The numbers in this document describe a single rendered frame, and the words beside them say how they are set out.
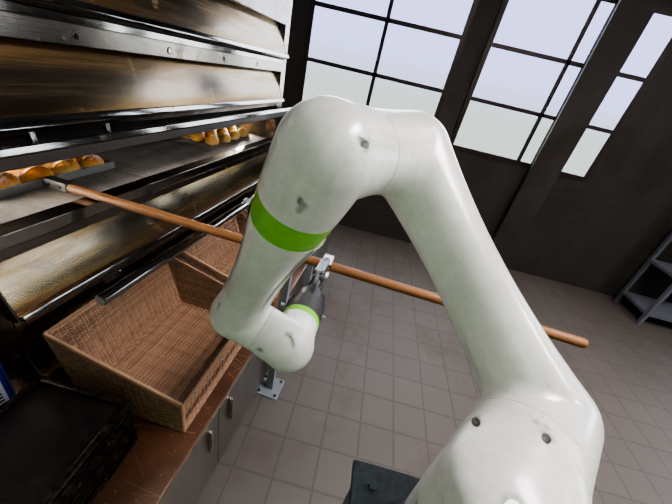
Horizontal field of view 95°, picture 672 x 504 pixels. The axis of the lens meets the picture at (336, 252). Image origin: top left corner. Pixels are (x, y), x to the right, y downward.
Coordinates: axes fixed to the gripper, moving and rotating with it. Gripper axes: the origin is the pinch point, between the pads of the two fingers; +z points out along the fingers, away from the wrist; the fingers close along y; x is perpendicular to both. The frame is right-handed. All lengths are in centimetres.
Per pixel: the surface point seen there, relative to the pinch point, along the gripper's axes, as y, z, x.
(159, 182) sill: 2, 28, -79
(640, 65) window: -113, 297, 205
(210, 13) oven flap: -62, 66, -79
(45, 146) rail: -24, -22, -67
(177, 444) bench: 62, -33, -31
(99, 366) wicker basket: 41, -29, -59
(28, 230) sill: 3, -22, -81
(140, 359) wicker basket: 61, -10, -63
